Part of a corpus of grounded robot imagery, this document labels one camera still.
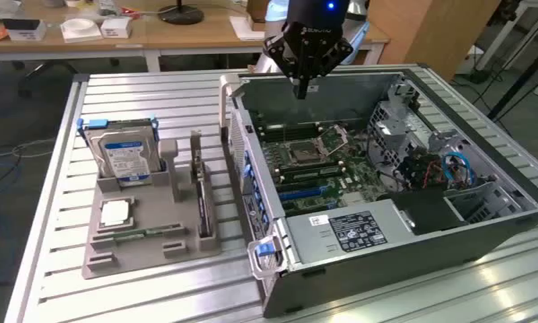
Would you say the open black PC case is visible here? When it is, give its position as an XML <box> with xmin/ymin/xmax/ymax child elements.
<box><xmin>218</xmin><ymin>69</ymin><xmax>538</xmax><ymax>319</ymax></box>

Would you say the brown cardboard box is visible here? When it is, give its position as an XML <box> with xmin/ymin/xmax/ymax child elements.
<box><xmin>245</xmin><ymin>0</ymin><xmax>273</xmax><ymax>24</ymax></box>

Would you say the blue expansion slot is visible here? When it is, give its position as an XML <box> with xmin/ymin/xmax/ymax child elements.
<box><xmin>277</xmin><ymin>186</ymin><xmax>323</xmax><ymax>201</ymax></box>

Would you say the black round lamp base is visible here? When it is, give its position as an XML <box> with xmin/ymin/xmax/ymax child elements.
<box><xmin>157</xmin><ymin>0</ymin><xmax>205</xmax><ymax>25</ymax></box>

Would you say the silver CPU chip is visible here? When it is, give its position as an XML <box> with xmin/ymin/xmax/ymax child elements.
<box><xmin>99</xmin><ymin>201</ymin><xmax>133</xmax><ymax>226</ymax></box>

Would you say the white box with round bowl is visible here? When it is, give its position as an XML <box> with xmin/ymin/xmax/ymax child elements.
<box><xmin>59</xmin><ymin>18</ymin><xmax>103</xmax><ymax>44</ymax></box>

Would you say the green RAM stick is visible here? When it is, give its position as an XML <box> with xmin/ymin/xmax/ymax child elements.
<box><xmin>93</xmin><ymin>225</ymin><xmax>182</xmax><ymax>240</ymax></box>

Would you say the blue floor cable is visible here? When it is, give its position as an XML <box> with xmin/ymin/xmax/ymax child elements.
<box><xmin>0</xmin><ymin>147</ymin><xmax>26</xmax><ymax>287</ymax></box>

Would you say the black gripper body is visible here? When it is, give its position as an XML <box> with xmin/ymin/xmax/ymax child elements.
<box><xmin>281</xmin><ymin>0</ymin><xmax>349</xmax><ymax>79</ymax></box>

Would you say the grey parts rack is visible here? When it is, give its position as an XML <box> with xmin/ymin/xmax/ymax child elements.
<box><xmin>81</xmin><ymin>139</ymin><xmax>225</xmax><ymax>280</ymax></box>

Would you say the white box with red dot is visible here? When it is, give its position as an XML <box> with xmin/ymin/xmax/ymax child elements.
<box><xmin>455</xmin><ymin>45</ymin><xmax>485</xmax><ymax>77</ymax></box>

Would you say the green expansion card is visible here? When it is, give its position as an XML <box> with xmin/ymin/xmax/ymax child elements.
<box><xmin>189</xmin><ymin>129</ymin><xmax>217</xmax><ymax>239</ymax></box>

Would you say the red wire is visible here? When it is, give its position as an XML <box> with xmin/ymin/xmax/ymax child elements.
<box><xmin>423</xmin><ymin>161</ymin><xmax>445</xmax><ymax>188</ymax></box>

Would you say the hard disk in blue carrier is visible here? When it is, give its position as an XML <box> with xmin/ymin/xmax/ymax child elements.
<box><xmin>75</xmin><ymin>115</ymin><xmax>162</xmax><ymax>188</ymax></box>

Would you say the black plastic air shroud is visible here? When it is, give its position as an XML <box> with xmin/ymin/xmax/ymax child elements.
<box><xmin>391</xmin><ymin>188</ymin><xmax>467</xmax><ymax>236</ymax></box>

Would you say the white box with black top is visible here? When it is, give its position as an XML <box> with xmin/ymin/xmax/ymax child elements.
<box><xmin>1</xmin><ymin>18</ymin><xmax>47</xmax><ymax>42</ymax></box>

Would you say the green motherboard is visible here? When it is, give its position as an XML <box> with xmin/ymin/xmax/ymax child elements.
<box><xmin>253</xmin><ymin>114</ymin><xmax>386</xmax><ymax>216</ymax></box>

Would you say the black metal stand pole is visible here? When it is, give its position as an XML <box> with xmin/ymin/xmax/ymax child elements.
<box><xmin>487</xmin><ymin>42</ymin><xmax>538</xmax><ymax>120</ymax></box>

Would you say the metal socket cover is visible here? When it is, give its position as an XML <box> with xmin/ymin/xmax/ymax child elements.
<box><xmin>317</xmin><ymin>123</ymin><xmax>353</xmax><ymax>156</ymax></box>

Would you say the wooden desk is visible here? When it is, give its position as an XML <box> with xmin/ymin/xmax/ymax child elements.
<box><xmin>0</xmin><ymin>0</ymin><xmax>391</xmax><ymax>73</ymax></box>

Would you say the grey power supply with label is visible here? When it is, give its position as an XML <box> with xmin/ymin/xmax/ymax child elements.
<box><xmin>286</xmin><ymin>199</ymin><xmax>417</xmax><ymax>265</ymax></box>

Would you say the plain white box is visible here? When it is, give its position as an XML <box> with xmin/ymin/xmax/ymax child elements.
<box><xmin>99</xmin><ymin>17</ymin><xmax>133</xmax><ymax>40</ymax></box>

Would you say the installed RAM stick white label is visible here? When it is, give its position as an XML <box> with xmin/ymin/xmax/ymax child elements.
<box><xmin>275</xmin><ymin>166</ymin><xmax>345</xmax><ymax>182</ymax></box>

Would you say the black office chair base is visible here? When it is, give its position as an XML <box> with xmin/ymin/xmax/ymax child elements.
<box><xmin>11</xmin><ymin>60</ymin><xmax>79</xmax><ymax>98</ymax></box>

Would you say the CPU socket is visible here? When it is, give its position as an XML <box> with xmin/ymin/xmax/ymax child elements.
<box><xmin>286</xmin><ymin>139</ymin><xmax>323</xmax><ymax>162</ymax></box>

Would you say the wooden cabinet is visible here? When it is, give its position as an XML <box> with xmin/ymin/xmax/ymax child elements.
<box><xmin>366</xmin><ymin>0</ymin><xmax>503</xmax><ymax>83</ymax></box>

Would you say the blue wire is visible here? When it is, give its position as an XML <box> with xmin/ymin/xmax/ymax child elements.
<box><xmin>443</xmin><ymin>151</ymin><xmax>477</xmax><ymax>189</ymax></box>

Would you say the white paper stack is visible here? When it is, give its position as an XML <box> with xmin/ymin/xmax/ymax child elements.
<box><xmin>229</xmin><ymin>15</ymin><xmax>266</xmax><ymax>42</ymax></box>

